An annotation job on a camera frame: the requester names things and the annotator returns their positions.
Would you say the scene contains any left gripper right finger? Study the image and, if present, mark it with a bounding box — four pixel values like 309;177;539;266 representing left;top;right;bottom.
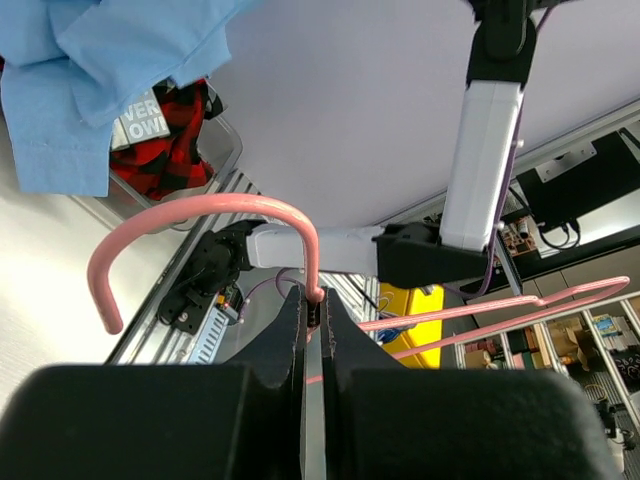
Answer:
320;290;621;480

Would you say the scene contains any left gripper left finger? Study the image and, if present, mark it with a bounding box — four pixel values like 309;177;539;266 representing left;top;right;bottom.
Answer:
1;288;306;479

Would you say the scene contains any pink wire hanger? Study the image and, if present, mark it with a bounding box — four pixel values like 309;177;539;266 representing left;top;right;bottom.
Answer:
87;193;630;368

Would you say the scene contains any red black plaid shirt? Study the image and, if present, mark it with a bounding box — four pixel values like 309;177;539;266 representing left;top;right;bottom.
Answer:
110;79;222;201

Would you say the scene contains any black white plaid shirt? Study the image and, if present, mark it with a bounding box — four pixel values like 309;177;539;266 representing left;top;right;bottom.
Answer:
110;79;235;155

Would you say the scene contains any light blue shirt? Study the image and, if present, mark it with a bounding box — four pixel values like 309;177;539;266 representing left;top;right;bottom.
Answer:
1;1;248;197

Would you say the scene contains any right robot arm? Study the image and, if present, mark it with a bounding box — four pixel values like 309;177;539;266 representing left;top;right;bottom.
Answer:
164;1;554;304

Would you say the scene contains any yellow box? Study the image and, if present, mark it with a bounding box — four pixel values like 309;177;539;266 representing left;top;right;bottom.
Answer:
377;282;446;370

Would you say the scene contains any clear plastic bin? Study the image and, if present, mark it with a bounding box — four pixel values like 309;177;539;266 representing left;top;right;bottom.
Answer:
72;119;243;228

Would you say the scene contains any black monitor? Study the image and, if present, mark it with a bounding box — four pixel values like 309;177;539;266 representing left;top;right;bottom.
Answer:
517;132;639;233

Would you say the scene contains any light blue cable duct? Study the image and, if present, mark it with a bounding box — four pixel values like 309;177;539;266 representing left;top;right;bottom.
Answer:
187;307;238;365

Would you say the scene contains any aluminium mounting rail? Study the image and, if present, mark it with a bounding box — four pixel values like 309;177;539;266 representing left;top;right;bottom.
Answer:
107;169;261;365

